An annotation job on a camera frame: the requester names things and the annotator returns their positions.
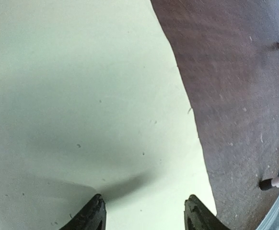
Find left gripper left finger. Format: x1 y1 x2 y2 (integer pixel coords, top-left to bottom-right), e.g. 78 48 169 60
60 194 106 230

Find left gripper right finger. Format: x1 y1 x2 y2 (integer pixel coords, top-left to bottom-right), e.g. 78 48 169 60
184 195 228 230

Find yellow paper sheet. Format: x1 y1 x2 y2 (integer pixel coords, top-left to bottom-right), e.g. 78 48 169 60
0 0 217 230

